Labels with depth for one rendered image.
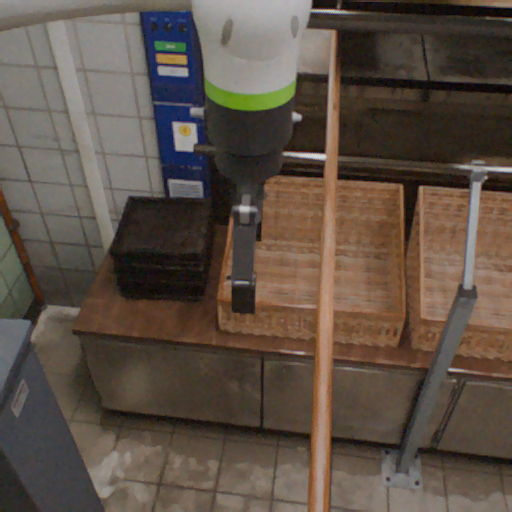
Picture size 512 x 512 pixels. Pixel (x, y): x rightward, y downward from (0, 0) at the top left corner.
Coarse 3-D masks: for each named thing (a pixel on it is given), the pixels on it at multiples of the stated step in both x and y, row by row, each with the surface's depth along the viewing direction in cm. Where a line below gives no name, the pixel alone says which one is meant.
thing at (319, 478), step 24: (336, 48) 181; (336, 72) 170; (336, 96) 160; (336, 120) 152; (336, 144) 144; (336, 168) 137; (336, 192) 131; (312, 432) 88; (312, 456) 85; (312, 480) 83; (312, 504) 80
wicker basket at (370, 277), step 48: (288, 192) 195; (384, 192) 192; (288, 240) 204; (336, 240) 202; (384, 240) 200; (288, 288) 192; (336, 288) 192; (288, 336) 177; (336, 336) 175; (384, 336) 172
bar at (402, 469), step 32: (288, 160) 147; (320, 160) 146; (352, 160) 145; (384, 160) 144; (416, 160) 144; (448, 320) 151; (448, 352) 156; (416, 416) 180; (384, 448) 213; (416, 448) 193; (384, 480) 205; (416, 480) 205
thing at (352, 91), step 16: (304, 80) 173; (320, 80) 173; (352, 80) 173; (368, 80) 173; (384, 80) 173; (400, 80) 173; (416, 80) 172; (432, 80) 173; (352, 96) 173; (368, 96) 172; (384, 96) 172; (400, 96) 171; (416, 96) 171; (432, 96) 170; (448, 96) 169; (464, 96) 169; (480, 96) 168; (496, 96) 167
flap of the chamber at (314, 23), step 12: (396, 12) 156; (408, 12) 156; (420, 12) 156; (432, 12) 157; (444, 12) 156; (456, 12) 157; (312, 24) 145; (324, 24) 145; (336, 24) 145; (348, 24) 144; (360, 24) 144; (372, 24) 144; (384, 24) 143; (396, 24) 143; (408, 24) 143; (420, 24) 142; (432, 24) 142; (444, 24) 142; (468, 36) 142; (480, 36) 142; (492, 36) 142; (504, 36) 141
